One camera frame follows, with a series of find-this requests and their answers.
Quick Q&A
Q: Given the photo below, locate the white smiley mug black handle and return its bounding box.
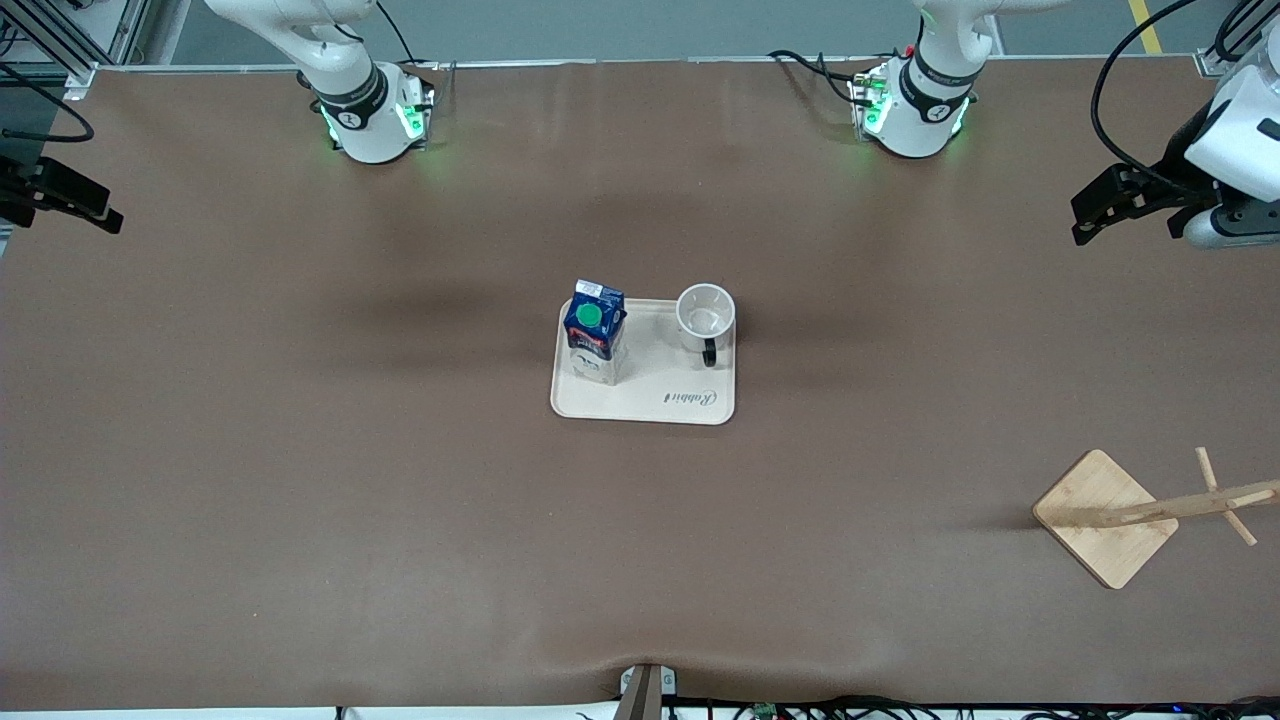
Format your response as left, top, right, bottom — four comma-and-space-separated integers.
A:
676, 283, 739, 368

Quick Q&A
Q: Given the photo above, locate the blue milk carton green cap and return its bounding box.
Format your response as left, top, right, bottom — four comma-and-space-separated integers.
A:
563, 279, 629, 387

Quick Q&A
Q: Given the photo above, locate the wooden cup rack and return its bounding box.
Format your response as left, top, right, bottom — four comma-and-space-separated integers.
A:
1032, 447, 1280, 591

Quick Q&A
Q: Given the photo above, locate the beige plastic tray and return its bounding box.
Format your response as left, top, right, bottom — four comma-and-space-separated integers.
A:
550, 298, 738, 426

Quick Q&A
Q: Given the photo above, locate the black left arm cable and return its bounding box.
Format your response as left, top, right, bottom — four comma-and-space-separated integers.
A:
1090, 0, 1217, 197

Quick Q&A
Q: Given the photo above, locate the aluminium frame profile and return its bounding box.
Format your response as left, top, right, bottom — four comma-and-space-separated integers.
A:
0, 0, 151, 101

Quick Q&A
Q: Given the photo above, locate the black left base cable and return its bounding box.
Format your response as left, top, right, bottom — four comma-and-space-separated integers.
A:
768, 48, 873, 107

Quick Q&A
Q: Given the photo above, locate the black base cable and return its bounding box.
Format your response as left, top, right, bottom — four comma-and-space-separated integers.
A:
374, 0, 443, 73
768, 48, 873, 107

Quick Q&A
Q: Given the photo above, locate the black right base cable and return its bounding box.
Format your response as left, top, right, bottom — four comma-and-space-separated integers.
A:
374, 0, 443, 73

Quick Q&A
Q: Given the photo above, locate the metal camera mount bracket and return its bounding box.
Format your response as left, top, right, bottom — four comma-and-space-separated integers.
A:
618, 664, 679, 720

